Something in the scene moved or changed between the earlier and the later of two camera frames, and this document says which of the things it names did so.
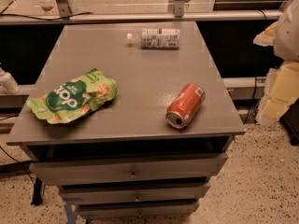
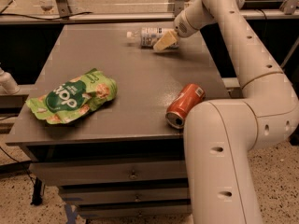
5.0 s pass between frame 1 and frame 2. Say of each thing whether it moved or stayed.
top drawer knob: stayed
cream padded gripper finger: moved
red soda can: stayed
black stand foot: stayed
